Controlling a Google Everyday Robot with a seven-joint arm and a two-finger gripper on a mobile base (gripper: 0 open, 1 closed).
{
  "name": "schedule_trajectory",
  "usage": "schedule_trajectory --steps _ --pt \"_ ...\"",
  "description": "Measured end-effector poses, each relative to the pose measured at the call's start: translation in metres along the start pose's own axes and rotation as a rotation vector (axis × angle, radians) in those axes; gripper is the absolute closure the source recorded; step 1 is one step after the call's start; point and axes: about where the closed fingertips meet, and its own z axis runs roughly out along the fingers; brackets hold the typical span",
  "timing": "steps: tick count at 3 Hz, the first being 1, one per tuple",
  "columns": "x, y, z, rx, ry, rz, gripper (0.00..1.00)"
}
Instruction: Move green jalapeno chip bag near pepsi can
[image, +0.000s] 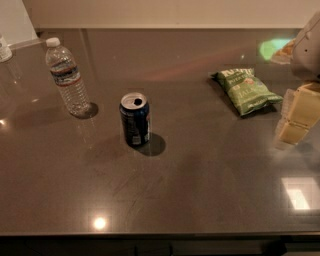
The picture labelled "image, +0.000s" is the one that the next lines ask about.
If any green jalapeno chip bag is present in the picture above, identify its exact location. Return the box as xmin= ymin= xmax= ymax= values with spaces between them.
xmin=211 ymin=68 xmax=283 ymax=116

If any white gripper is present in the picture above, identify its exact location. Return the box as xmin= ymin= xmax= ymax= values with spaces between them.
xmin=288 ymin=11 xmax=320 ymax=127

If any blue pepsi can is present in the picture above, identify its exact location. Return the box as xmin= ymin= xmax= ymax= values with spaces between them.
xmin=119 ymin=92 xmax=150 ymax=147

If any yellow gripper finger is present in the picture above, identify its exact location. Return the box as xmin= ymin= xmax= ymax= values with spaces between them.
xmin=275 ymin=117 xmax=309 ymax=145

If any white container at left edge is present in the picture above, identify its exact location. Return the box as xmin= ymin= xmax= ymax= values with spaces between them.
xmin=0 ymin=34 xmax=12 ymax=62

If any clear plastic water bottle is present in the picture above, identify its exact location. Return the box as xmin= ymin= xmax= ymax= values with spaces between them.
xmin=45 ymin=37 xmax=91 ymax=118

